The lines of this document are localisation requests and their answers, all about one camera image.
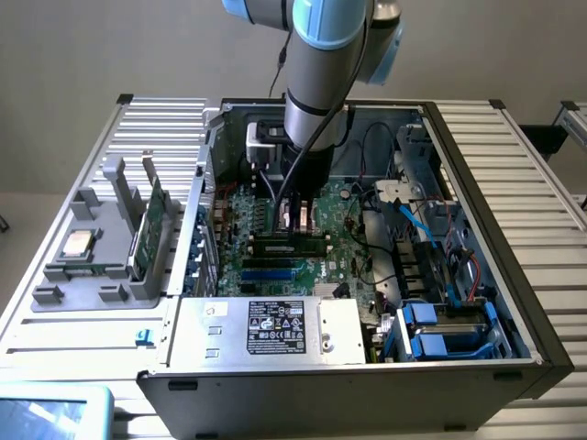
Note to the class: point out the CPU socket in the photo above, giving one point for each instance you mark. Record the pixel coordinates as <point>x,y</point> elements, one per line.
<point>305,220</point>

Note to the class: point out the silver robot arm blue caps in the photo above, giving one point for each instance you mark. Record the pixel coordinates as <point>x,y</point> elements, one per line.
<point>321,59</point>

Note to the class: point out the grey power supply unit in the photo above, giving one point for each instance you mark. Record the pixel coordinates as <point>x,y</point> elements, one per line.
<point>229,334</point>

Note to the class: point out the silver CPU chip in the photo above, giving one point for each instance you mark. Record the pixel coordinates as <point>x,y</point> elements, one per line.
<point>82,243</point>

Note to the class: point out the black fan shroud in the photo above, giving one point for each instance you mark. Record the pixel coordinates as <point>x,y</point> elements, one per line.
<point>419,270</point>

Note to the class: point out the open black PC case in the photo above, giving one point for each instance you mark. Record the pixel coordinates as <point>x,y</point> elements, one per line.
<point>321,403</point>

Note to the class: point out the small blue clip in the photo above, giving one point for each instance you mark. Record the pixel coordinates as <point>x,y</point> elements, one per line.
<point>144,337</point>

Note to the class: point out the silver chipset heatsink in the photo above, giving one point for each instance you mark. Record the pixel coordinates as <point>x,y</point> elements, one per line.
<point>326,291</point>

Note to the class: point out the grey parts rack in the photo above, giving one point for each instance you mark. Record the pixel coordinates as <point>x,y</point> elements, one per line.
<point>114,229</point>

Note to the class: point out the blue RAM slot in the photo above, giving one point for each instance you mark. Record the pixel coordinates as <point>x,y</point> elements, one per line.
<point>268,274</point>

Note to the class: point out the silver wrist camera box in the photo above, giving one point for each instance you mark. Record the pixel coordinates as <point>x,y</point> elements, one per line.
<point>258,146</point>

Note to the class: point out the black RAM slot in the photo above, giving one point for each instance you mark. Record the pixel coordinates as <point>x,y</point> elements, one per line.
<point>270,263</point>

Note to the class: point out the light blue tablet screen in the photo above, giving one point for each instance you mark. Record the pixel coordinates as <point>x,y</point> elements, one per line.
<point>46,412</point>

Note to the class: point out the grey metal drive cage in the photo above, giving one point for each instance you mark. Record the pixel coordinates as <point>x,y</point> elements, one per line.
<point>413,156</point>

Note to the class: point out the green RAM stick black label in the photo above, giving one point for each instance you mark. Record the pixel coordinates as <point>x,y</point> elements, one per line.
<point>284,248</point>

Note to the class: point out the green motherboard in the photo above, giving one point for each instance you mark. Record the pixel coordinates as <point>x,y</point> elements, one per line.
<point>339,256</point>

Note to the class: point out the green graphics card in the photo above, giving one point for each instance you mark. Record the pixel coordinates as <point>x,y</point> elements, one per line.
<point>151,234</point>

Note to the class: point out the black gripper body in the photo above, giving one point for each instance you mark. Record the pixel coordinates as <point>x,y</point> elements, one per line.
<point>312,169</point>

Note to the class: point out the blue drive bay caddies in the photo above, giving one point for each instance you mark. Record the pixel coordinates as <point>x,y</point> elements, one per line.
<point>449,337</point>

